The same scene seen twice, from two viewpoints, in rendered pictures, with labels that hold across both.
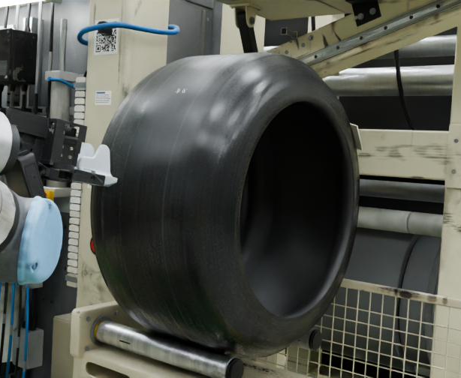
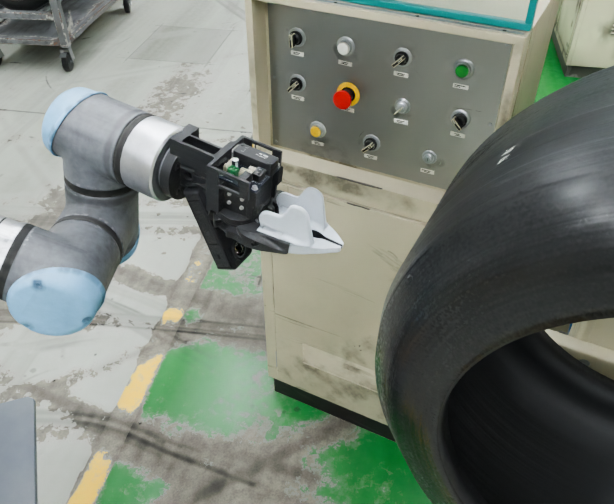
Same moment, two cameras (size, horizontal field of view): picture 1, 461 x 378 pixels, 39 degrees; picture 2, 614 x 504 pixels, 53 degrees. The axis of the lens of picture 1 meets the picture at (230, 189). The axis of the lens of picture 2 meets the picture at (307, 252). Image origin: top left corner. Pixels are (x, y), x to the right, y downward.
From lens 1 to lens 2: 100 cm
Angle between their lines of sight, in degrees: 81
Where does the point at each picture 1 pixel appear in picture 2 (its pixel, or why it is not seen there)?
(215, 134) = (429, 279)
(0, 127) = (139, 161)
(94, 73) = not seen: outside the picture
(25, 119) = (187, 153)
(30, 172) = (196, 208)
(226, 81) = (523, 190)
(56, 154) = (212, 203)
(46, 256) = (44, 321)
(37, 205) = (20, 282)
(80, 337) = not seen: hidden behind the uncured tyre
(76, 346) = not seen: hidden behind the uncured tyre
